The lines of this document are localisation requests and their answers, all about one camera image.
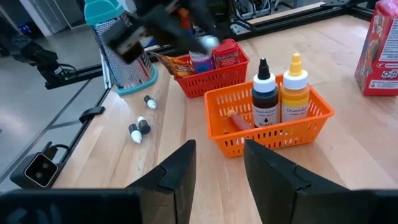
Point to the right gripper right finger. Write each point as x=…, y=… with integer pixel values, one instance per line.
x=270, y=186

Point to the red plastic basket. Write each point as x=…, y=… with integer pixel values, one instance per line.
x=211, y=84

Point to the black-lid spice jar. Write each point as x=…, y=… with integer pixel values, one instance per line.
x=201, y=63

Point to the orange plastic basket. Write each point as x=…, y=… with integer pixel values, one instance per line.
x=273, y=140

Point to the black food colouring bottle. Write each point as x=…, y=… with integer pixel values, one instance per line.
x=265, y=102

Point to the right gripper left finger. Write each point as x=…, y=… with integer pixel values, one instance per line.
x=174, y=193

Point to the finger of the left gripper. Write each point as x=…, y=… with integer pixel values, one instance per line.
x=177, y=28
x=124, y=40

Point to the black frame clamp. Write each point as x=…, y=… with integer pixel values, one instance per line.
x=91, y=113

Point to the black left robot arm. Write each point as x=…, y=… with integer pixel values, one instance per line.
x=217, y=15

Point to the yellow food colouring bottle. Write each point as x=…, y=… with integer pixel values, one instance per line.
x=294, y=99

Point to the brown snack packet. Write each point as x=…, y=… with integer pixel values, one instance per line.
x=177, y=67

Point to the black table-level camera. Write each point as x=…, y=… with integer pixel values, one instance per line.
x=37, y=169

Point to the red Froot Loops box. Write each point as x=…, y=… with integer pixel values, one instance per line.
x=377, y=56

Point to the teal-framed box grater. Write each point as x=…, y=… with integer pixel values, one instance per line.
x=133, y=74

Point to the red-lid spice jar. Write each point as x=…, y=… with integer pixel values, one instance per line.
x=226, y=54

